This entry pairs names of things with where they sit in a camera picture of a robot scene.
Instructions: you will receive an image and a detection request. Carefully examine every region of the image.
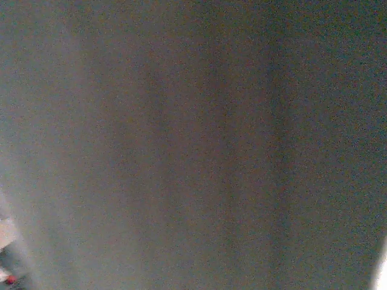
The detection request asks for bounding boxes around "black backpack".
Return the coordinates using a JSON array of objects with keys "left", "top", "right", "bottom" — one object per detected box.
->
[{"left": 0, "top": 0, "right": 387, "bottom": 290}]

